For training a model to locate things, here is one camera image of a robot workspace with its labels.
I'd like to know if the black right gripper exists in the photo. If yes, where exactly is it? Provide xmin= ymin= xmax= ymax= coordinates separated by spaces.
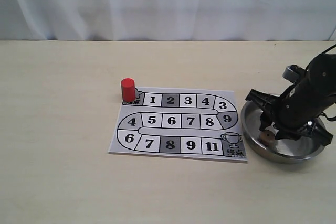
xmin=246 ymin=71 xmax=333 ymax=146

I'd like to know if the small wooden die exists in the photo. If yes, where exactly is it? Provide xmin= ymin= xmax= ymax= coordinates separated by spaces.
xmin=258 ymin=130 xmax=275 ymax=147

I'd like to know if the red cylinder game piece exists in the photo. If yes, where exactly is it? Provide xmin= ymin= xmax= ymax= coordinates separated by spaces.
xmin=120 ymin=78 xmax=136 ymax=102

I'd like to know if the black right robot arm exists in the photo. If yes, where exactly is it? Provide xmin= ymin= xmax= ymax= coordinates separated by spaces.
xmin=246 ymin=54 xmax=335 ymax=146

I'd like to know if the stainless steel bowl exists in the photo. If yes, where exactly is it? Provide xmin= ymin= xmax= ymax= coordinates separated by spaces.
xmin=240 ymin=100 xmax=327 ymax=164

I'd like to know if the printed number game board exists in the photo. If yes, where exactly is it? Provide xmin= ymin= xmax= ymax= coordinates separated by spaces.
xmin=108 ymin=87 xmax=247 ymax=163

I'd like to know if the white curtain backdrop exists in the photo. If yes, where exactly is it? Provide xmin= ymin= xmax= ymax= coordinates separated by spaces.
xmin=1 ymin=0 xmax=335 ymax=41

